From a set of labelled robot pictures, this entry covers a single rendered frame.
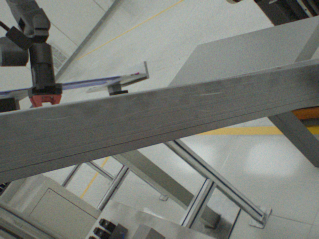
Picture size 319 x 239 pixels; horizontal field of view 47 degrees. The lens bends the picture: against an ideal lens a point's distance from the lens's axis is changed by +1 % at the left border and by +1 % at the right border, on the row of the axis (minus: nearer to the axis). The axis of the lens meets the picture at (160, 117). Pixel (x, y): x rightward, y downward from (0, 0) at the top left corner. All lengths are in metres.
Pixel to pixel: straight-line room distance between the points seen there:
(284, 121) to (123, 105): 1.01
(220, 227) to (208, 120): 1.26
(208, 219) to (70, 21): 7.98
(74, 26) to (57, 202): 7.60
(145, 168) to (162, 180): 0.09
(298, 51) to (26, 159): 0.79
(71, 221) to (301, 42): 1.38
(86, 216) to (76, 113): 1.61
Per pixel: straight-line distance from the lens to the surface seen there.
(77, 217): 1.94
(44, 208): 1.89
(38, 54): 0.97
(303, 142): 1.42
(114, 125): 0.38
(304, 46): 1.01
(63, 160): 0.36
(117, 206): 1.09
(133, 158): 1.43
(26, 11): 1.01
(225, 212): 1.70
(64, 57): 8.99
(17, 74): 8.67
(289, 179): 1.60
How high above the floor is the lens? 1.10
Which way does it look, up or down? 23 degrees down
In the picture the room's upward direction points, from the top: 49 degrees counter-clockwise
